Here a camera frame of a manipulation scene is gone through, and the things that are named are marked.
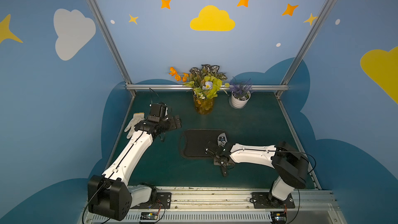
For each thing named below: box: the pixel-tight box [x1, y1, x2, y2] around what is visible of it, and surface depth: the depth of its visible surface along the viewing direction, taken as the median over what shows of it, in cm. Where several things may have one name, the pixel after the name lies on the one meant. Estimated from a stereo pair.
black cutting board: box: [179, 129, 220, 160], surface depth 100 cm
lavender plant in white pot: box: [228, 76, 253, 110], surface depth 107 cm
